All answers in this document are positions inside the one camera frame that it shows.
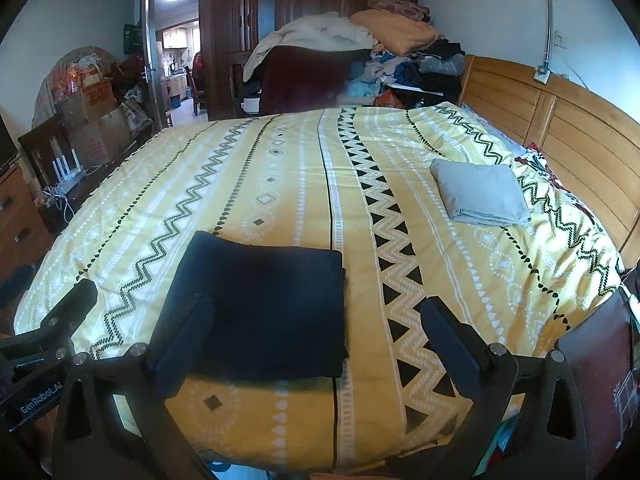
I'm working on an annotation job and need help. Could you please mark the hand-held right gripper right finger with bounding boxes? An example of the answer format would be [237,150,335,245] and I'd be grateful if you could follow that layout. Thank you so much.
[419,298,589,480]

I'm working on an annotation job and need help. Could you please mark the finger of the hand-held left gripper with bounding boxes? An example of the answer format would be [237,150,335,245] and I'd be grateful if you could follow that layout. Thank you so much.
[0,265,37,306]
[14,278,99,352]

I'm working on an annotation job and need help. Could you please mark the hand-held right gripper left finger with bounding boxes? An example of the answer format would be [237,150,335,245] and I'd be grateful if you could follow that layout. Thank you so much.
[52,295,222,480]

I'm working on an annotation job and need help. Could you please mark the dark blue pants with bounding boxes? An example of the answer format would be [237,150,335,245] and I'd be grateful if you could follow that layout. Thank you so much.
[152,230,350,380]

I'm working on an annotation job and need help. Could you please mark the wooden dresser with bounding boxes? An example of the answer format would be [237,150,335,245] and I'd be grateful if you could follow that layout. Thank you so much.
[0,164,54,283]

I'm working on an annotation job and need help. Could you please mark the white router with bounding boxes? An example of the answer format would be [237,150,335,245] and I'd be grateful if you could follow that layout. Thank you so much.
[49,148,89,197]

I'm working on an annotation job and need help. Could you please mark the dark wooden desk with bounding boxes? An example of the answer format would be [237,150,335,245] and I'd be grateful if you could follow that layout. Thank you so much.
[18,119,153,233]

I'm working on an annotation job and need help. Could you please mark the folded grey cloth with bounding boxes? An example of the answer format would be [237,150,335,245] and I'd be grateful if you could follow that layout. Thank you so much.
[429,158,532,226]

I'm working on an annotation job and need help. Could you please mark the large cardboard box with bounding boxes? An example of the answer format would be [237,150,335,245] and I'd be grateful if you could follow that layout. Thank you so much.
[66,106,133,169]

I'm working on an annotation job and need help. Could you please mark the yellow patterned blanket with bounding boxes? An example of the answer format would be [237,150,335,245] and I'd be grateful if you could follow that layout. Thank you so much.
[13,102,627,472]

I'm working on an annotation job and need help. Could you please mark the patterned bag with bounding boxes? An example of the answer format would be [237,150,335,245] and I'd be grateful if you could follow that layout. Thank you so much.
[122,97,154,132]

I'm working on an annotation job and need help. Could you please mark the floral printed pillow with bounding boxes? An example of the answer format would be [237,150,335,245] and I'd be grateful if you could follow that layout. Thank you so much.
[514,142,609,227]

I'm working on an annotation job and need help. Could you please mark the small cardboard box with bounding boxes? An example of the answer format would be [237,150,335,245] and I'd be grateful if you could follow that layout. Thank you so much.
[81,77,119,109]

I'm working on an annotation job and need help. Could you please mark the cardboard boxes pile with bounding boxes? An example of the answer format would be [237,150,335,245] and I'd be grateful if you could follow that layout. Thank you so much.
[32,45,122,132]

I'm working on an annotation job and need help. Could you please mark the wooden headboard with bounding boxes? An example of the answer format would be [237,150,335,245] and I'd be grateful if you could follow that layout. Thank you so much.
[457,54,640,273]

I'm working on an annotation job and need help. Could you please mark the open door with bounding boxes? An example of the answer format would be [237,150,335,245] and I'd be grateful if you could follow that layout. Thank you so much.
[139,0,167,132]

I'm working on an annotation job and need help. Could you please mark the wooden chair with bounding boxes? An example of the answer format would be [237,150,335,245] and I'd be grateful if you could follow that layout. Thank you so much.
[224,51,264,111]

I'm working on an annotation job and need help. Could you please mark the pile of mixed clothes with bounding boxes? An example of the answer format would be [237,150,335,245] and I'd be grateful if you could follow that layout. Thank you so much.
[344,39,467,109]

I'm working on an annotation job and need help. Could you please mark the maroon blanket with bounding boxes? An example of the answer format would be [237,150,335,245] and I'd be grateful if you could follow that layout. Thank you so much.
[259,46,375,115]

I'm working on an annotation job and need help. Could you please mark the orange blanket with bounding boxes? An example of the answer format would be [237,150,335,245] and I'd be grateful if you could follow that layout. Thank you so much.
[349,8,442,54]

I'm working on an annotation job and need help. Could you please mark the floral pink cloth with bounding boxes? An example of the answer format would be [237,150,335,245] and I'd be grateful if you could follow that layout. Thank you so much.
[367,0,432,24]

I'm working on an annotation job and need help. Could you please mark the white cable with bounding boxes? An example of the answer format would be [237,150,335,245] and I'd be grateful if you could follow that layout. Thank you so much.
[34,184,77,222]

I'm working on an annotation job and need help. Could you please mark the metal wall conduit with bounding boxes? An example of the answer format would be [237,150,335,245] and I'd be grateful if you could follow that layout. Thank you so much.
[536,0,557,69]

